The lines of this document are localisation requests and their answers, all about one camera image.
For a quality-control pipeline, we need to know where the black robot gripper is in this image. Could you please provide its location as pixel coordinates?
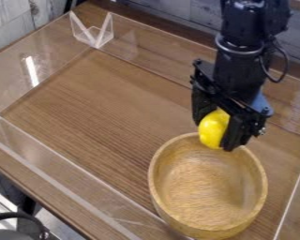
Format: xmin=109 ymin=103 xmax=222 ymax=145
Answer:
xmin=190 ymin=35 xmax=273 ymax=152

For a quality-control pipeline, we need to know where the yellow lemon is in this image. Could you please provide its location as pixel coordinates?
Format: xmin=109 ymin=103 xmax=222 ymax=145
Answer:
xmin=198 ymin=109 xmax=231 ymax=149

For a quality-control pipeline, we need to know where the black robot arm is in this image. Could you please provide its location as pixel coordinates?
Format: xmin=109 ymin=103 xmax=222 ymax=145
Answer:
xmin=190 ymin=0 xmax=292 ymax=151

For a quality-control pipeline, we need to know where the brown wooden bowl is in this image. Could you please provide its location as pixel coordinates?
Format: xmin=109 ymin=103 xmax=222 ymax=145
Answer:
xmin=149 ymin=133 xmax=269 ymax=240

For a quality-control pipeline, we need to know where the clear acrylic tray enclosure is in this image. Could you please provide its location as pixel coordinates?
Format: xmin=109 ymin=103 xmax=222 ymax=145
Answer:
xmin=0 ymin=10 xmax=300 ymax=240

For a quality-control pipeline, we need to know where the black metal bracket with screw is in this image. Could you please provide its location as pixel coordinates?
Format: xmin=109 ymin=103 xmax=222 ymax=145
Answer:
xmin=16 ymin=209 xmax=60 ymax=240

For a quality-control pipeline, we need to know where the black cable bottom left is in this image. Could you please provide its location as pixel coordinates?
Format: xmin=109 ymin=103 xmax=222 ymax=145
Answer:
xmin=0 ymin=212 xmax=46 ymax=240

